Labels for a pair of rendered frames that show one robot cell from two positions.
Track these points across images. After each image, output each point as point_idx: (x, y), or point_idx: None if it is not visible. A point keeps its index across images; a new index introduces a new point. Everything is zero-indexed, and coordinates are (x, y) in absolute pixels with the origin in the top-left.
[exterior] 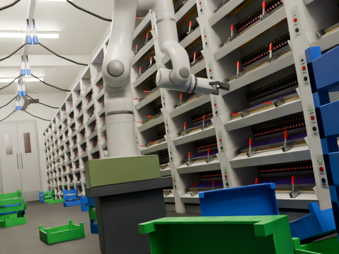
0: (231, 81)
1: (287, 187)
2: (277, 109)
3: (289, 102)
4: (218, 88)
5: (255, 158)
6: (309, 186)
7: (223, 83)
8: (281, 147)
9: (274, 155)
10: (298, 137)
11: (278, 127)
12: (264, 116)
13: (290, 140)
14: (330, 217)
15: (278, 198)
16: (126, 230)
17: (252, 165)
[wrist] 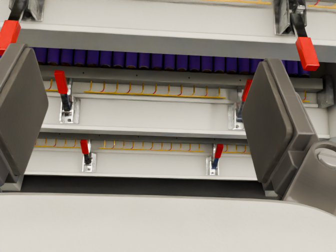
0: None
1: (174, 142)
2: (291, 46)
3: (331, 12)
4: (30, 51)
5: (106, 130)
6: (239, 144)
7: (319, 140)
8: (235, 127)
9: (195, 133)
10: (236, 61)
11: None
12: (191, 46)
13: (228, 80)
14: None
15: (173, 177)
16: None
17: (80, 132)
